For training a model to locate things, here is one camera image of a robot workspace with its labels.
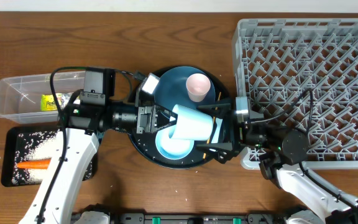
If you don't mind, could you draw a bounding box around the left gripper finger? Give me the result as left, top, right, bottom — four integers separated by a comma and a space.
154, 120, 177, 133
154, 105, 178, 120

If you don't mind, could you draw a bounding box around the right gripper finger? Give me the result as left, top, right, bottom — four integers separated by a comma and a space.
197, 103, 231, 118
195, 142, 233, 156

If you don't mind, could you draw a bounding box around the light blue bowl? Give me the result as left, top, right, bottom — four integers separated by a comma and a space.
155, 128, 194, 160

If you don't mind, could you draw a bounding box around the light blue cup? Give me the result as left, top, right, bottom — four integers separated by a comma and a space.
168, 105, 213, 141

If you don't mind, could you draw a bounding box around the yellow foil snack wrapper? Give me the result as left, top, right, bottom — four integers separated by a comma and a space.
40, 93, 72, 111

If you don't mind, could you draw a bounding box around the orange carrot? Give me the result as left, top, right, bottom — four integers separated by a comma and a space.
17, 159, 51, 170

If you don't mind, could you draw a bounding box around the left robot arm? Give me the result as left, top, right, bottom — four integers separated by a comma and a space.
21, 67, 178, 223

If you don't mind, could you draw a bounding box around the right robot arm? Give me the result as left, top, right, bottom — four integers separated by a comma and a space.
196, 103, 358, 223

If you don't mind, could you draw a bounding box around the grey plastic dishwasher rack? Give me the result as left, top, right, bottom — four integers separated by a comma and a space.
232, 19, 358, 169

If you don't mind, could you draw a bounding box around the white plastic knife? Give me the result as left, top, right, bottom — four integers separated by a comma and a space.
211, 118, 223, 144

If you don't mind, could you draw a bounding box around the wooden chopstick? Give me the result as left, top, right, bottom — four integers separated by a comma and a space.
203, 92, 221, 159

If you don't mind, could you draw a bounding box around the dark blue plate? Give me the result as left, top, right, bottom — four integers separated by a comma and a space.
154, 66, 216, 110

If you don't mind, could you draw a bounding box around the round black serving tray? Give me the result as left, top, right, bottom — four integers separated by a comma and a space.
129, 66, 230, 169

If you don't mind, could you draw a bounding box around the pink cup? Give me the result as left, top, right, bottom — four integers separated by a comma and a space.
186, 73, 211, 102

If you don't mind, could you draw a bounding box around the pile of white rice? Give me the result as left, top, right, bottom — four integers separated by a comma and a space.
11, 130, 94, 185

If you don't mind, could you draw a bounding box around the black rectangular tray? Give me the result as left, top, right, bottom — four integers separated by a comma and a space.
1, 124, 98, 188

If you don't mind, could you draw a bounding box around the clear plastic bin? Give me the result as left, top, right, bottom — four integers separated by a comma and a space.
0, 71, 85, 124

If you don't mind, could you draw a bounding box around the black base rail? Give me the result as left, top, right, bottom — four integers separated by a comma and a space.
70, 204, 323, 224

